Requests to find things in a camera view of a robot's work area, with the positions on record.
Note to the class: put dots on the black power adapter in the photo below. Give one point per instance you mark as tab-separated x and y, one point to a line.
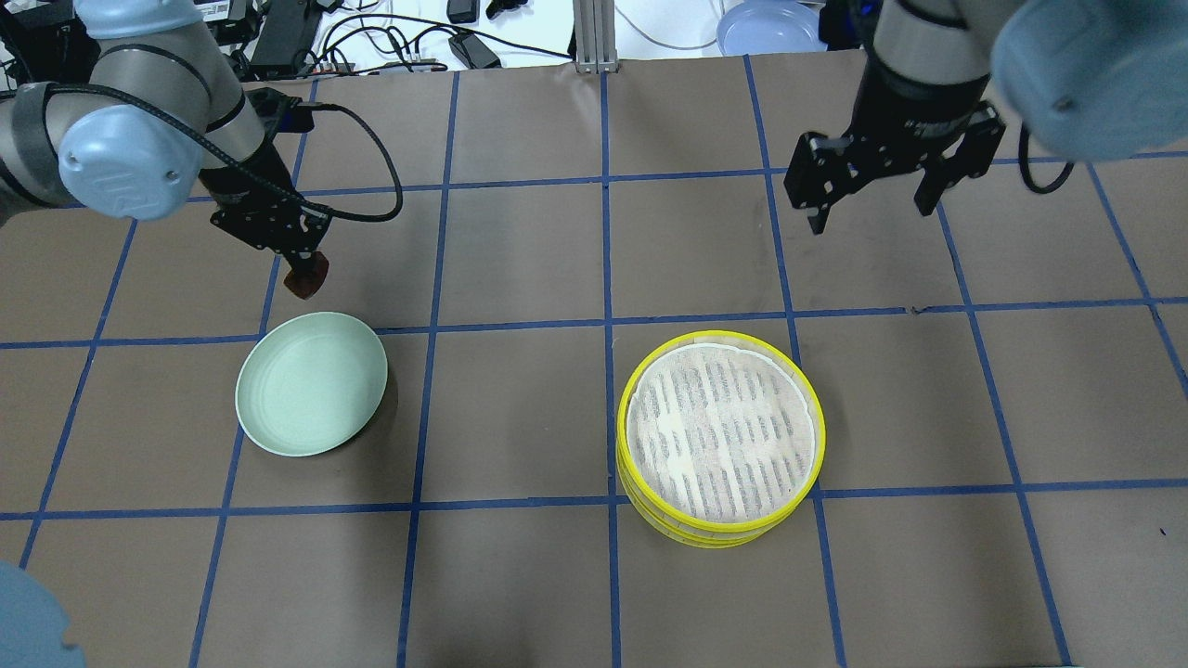
473	53

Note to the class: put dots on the light green plate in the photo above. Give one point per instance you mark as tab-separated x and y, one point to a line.
311	384

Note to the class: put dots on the blue plate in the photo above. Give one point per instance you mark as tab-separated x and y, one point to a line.
768	27

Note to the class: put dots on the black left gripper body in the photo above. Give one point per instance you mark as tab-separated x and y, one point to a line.
243	182

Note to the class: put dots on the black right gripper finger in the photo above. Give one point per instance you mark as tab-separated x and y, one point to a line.
927	196
817	217

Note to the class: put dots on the aluminium frame post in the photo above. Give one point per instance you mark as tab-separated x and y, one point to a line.
594	37

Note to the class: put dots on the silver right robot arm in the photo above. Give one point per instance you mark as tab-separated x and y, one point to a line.
1089	80

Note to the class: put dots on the brown chocolate bun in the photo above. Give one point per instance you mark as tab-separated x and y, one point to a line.
306	276

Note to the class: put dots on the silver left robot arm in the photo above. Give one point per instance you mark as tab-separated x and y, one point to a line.
162	111

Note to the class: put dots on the yellow rimmed steamer basket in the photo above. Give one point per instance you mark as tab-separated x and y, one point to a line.
692	534
721	427

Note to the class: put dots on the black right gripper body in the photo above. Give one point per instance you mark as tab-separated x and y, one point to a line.
902	113

